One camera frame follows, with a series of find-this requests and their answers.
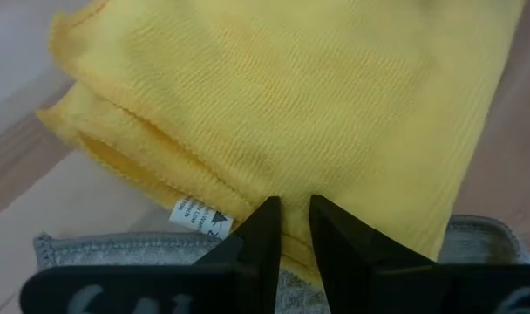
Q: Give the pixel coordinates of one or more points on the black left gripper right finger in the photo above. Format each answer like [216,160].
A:
[356,261]

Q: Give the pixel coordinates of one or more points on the grey waffle-weave towel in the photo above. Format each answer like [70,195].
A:
[117,248]

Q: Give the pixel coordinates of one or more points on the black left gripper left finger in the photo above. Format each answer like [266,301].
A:
[256,261]

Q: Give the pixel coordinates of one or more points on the yellow microfiber towel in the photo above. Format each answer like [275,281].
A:
[313,109]

